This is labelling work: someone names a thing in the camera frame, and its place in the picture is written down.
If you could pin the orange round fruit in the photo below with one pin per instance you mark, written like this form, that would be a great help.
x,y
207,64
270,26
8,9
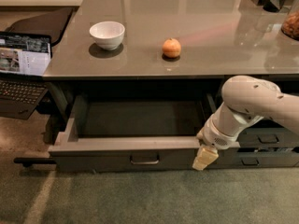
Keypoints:
x,y
171,48

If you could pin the white ceramic bowl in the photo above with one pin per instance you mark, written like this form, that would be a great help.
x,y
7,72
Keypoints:
x,y
107,35

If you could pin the grey drawer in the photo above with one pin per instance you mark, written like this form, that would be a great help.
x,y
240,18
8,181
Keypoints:
x,y
120,136
268,137
268,159

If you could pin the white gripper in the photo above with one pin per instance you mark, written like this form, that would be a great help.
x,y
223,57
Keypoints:
x,y
215,136

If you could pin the glass jar with snacks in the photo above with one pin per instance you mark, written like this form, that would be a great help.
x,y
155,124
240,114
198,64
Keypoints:
x,y
290,26

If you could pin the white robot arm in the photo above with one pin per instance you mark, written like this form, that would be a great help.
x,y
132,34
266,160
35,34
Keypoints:
x,y
245,101

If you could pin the grey drawer cabinet frame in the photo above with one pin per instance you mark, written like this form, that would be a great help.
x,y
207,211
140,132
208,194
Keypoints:
x,y
64,91

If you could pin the open black laptop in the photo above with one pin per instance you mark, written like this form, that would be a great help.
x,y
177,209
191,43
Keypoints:
x,y
23,61

